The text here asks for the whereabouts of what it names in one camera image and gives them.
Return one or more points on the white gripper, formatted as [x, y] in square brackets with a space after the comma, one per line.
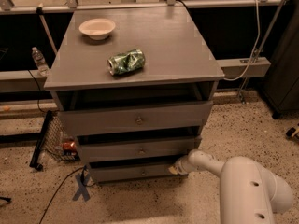
[179, 166]

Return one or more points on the grey bottom drawer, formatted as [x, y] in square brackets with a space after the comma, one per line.
[109, 171]

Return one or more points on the grey drawer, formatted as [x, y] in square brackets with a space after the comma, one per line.
[126, 150]
[135, 118]
[109, 171]

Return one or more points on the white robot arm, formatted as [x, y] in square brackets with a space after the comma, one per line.
[249, 193]

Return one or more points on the grey middle drawer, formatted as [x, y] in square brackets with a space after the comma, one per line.
[126, 150]

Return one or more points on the grey wooden drawer cabinet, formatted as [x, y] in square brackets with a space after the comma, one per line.
[179, 67]

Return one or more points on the grey top drawer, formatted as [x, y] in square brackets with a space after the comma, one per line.
[135, 118]

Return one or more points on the blue tape cross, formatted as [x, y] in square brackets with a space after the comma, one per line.
[82, 191]

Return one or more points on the orange item in basket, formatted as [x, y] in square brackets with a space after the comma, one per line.
[69, 147]

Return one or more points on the crushed green soda can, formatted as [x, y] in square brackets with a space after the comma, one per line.
[126, 62]

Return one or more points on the black caster wheel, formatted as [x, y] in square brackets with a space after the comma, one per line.
[293, 132]

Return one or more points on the dark grey side cabinet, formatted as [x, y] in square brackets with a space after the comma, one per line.
[281, 84]

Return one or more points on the white paper bowl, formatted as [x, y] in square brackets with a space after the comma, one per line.
[97, 29]

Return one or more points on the clear plastic water bottle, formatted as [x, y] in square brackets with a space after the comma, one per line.
[40, 62]

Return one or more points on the wooden stick with black tip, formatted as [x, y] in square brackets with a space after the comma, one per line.
[40, 13]

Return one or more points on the wire mesh basket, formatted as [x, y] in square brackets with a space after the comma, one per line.
[50, 140]

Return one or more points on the grey metal frame rail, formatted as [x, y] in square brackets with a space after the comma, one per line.
[23, 81]

